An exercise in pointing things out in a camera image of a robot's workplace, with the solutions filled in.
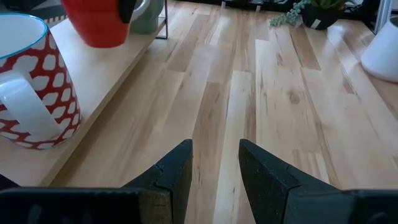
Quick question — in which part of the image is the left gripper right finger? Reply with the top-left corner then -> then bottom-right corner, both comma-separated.
238,139 -> 398,224

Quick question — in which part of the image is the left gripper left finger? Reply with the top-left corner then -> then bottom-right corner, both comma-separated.
0,139 -> 193,224

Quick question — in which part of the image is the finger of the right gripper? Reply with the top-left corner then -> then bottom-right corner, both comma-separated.
119,0 -> 137,24

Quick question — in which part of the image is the sage green mug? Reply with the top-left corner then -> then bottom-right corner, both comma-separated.
130,0 -> 165,34

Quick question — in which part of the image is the red and white mug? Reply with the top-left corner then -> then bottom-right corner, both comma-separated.
60,0 -> 139,49

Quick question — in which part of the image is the red white patterned mug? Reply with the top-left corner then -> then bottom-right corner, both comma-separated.
0,12 -> 82,151

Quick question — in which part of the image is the hazard striped black platform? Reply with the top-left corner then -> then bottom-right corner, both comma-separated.
0,0 -> 68,28

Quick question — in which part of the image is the potted succulent plant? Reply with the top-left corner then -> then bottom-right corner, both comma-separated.
269,0 -> 346,31

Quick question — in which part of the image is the wooden shelf black frame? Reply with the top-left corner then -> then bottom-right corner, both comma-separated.
0,0 -> 169,187

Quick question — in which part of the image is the white metal post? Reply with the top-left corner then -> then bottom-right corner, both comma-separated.
373,0 -> 393,35

